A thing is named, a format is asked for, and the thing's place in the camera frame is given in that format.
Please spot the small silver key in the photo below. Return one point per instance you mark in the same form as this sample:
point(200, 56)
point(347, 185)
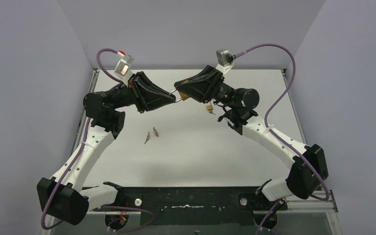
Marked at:
point(148, 137)

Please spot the brass padlock shackle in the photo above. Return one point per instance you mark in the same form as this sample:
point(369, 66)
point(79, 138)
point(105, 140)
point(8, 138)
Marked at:
point(182, 95)

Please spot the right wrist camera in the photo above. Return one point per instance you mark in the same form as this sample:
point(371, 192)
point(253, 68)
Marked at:
point(225, 61)

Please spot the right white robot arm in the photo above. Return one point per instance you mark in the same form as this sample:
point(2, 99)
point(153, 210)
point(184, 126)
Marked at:
point(307, 164)

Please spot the small brass padlock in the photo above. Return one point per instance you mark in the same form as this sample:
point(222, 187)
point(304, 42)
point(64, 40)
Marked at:
point(210, 109)

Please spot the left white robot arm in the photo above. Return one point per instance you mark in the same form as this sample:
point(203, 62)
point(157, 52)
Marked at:
point(62, 196)

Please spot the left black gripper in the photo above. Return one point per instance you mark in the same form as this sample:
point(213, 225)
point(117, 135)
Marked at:
point(137, 94)

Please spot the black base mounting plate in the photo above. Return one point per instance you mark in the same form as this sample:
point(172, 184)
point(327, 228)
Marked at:
point(244, 206)

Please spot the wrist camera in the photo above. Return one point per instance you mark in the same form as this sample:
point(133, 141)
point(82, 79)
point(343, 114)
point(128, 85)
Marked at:
point(225, 61)
point(123, 67)

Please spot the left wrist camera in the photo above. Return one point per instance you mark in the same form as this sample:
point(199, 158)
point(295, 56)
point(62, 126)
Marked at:
point(123, 67)

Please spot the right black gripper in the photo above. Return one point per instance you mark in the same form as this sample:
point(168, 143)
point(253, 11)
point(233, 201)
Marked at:
point(202, 87)

